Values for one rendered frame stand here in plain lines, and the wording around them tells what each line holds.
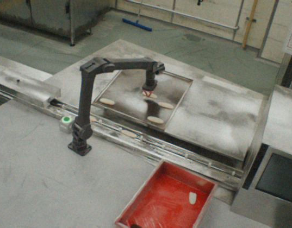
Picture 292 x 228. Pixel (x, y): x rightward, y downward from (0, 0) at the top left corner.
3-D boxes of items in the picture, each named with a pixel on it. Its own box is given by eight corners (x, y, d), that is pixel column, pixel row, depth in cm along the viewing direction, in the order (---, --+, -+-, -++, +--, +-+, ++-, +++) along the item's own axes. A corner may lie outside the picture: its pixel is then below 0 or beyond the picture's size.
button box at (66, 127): (58, 134, 190) (57, 120, 183) (66, 127, 196) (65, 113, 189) (69, 139, 188) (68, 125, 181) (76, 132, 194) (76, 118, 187)
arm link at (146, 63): (89, 65, 159) (102, 74, 153) (92, 55, 156) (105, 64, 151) (146, 63, 191) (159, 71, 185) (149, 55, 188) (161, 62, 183)
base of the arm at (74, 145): (67, 147, 178) (82, 157, 173) (66, 137, 173) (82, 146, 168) (76, 139, 184) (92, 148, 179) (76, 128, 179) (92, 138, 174)
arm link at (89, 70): (77, 58, 150) (89, 67, 145) (99, 55, 159) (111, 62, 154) (70, 132, 174) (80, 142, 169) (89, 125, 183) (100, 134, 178)
